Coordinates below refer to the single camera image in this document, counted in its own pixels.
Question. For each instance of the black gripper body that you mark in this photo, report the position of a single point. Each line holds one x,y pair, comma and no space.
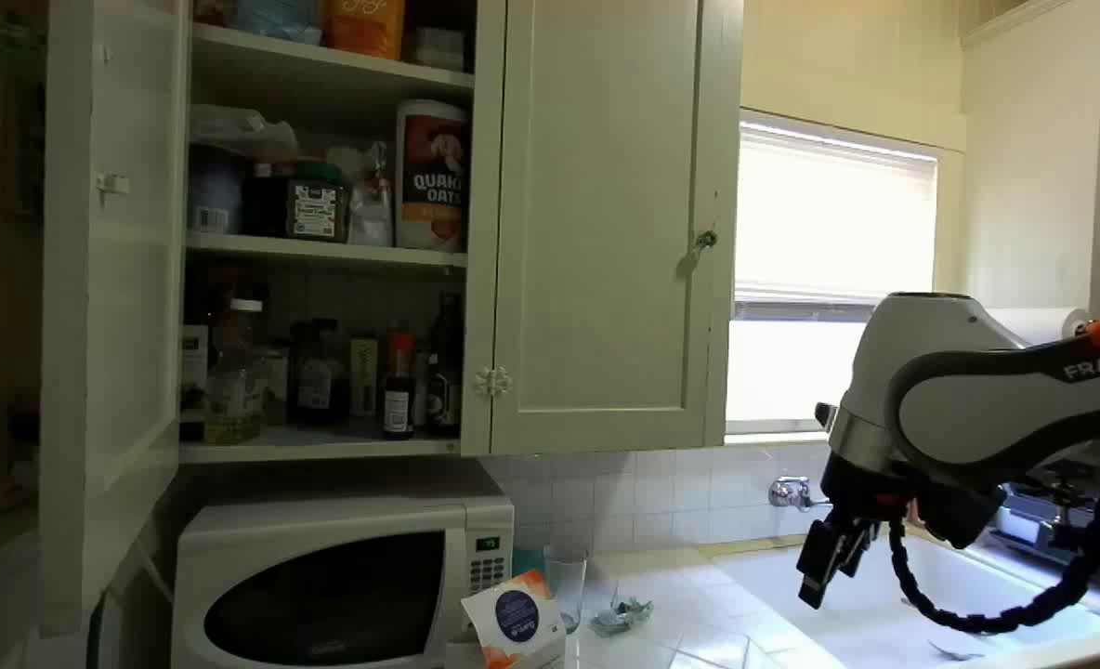
852,523

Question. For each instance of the white box with blue circle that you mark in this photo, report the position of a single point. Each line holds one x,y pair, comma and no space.
516,620

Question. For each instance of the cream cabinet door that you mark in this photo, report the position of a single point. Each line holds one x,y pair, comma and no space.
107,374
600,246

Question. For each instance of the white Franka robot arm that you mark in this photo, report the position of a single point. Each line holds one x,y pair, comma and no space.
945,358

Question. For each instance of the cream side cabinet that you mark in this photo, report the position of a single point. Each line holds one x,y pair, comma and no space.
1035,149

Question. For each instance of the orange box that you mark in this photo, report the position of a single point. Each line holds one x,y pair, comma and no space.
367,24

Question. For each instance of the white kitchen sink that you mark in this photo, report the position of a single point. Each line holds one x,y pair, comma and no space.
761,596

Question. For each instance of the chrome sink faucet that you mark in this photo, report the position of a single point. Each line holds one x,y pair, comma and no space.
796,493

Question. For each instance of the cream framed window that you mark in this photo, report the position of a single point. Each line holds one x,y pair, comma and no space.
786,374

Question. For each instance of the dark dish rack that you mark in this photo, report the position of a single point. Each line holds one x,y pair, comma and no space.
1035,524

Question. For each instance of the clear drinking glass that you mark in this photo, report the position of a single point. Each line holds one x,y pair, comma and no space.
570,596

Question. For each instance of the teal mesh scrubber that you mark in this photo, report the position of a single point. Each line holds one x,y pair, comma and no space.
528,558

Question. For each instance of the paper towel roll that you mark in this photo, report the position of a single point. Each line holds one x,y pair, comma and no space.
1081,324

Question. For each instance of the white window blind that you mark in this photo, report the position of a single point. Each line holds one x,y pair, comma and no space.
822,211

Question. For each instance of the tall dark bottle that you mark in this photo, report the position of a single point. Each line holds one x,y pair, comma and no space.
439,384

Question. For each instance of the red cap sauce bottle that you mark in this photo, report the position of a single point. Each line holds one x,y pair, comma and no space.
400,402

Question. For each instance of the white microwave oven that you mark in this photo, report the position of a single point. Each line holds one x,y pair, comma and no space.
328,524

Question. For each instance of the slim pale bottle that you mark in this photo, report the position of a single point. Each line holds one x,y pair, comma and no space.
367,376

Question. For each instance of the dark glass jar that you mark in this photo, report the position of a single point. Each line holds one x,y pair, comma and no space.
315,384

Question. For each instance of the oats canister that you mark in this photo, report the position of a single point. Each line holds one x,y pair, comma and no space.
432,187

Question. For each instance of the white paper bag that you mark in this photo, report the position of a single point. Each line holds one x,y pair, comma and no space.
371,205

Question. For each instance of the green lid labelled jar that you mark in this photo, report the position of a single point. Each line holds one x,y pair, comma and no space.
319,211

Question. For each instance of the small white carton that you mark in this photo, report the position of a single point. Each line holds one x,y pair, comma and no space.
435,46

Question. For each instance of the white label bottle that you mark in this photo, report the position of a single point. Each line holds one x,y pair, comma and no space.
195,374

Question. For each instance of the white tub container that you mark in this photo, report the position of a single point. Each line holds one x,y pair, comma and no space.
212,190

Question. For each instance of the clear plastic bag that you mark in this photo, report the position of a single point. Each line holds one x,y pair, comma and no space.
235,133

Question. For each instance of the pale blue package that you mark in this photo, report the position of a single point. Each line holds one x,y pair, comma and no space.
276,21

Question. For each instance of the cream wall cabinet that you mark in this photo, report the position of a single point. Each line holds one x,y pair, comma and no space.
484,187

